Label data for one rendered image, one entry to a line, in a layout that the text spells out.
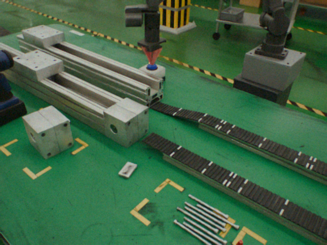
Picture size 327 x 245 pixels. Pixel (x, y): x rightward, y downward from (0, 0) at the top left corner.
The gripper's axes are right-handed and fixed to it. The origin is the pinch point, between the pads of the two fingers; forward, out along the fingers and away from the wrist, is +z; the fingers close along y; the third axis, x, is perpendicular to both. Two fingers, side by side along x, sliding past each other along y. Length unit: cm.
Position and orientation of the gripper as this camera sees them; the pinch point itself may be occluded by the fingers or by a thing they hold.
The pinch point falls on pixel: (152, 62)
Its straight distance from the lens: 116.1
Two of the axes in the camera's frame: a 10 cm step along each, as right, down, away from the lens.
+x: 7.9, 3.8, -4.8
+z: -0.3, 8.1, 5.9
